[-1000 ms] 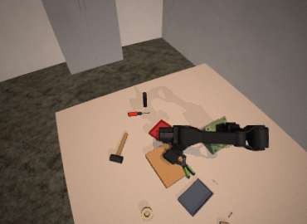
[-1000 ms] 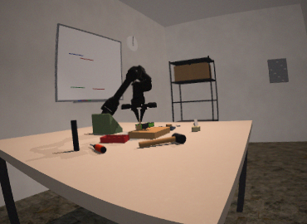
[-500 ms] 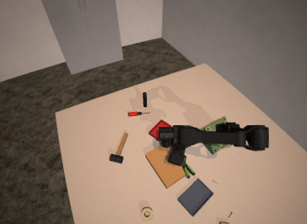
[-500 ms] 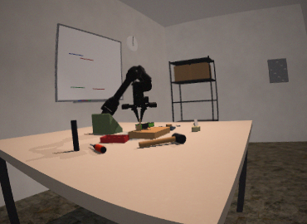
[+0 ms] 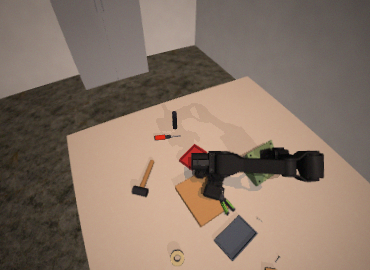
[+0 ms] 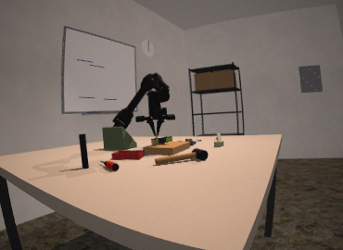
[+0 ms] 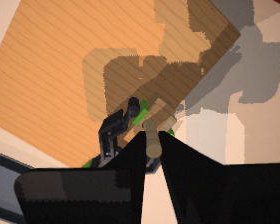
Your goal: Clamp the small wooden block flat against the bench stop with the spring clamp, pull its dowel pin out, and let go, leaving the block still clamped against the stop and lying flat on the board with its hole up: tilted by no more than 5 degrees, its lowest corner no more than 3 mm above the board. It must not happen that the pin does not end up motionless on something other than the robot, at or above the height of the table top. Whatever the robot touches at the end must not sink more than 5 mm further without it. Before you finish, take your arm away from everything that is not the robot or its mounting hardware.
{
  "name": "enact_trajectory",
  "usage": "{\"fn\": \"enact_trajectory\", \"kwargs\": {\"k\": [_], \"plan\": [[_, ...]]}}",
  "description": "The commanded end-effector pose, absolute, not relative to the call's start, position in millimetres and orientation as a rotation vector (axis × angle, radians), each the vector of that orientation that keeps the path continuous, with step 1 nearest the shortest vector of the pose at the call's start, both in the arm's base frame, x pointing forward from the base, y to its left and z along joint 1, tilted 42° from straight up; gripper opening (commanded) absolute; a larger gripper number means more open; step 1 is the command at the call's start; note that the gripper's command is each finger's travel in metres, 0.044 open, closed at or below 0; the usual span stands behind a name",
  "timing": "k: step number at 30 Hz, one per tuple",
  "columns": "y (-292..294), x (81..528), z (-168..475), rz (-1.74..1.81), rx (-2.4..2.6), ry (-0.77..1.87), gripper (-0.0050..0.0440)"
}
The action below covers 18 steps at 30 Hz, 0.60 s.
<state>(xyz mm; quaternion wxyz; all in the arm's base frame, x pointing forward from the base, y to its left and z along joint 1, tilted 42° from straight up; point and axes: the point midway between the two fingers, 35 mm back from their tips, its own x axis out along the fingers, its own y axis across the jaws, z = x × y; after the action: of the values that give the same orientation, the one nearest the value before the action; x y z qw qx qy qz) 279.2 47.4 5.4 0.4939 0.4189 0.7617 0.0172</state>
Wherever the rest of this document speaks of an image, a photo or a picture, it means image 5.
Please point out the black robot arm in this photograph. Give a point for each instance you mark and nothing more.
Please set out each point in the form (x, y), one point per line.
(282, 163)

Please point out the light brown wooden board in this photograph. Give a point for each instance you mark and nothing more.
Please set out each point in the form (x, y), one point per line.
(202, 208)

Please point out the beige ring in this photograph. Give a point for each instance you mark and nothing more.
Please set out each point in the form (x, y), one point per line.
(175, 253)

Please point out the black spring clamp with green grips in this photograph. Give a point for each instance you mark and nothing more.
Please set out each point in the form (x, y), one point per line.
(225, 202)

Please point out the black flat bar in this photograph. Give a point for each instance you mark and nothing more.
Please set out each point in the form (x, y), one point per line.
(174, 118)

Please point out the red-handled screwdriver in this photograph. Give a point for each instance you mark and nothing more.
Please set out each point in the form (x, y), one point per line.
(163, 137)

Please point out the red tray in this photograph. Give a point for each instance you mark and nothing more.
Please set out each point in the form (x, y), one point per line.
(186, 158)

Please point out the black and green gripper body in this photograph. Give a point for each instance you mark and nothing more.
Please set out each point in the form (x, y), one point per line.
(211, 191)

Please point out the black mallet with wooden handle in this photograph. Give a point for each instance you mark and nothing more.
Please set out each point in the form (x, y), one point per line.
(141, 191)

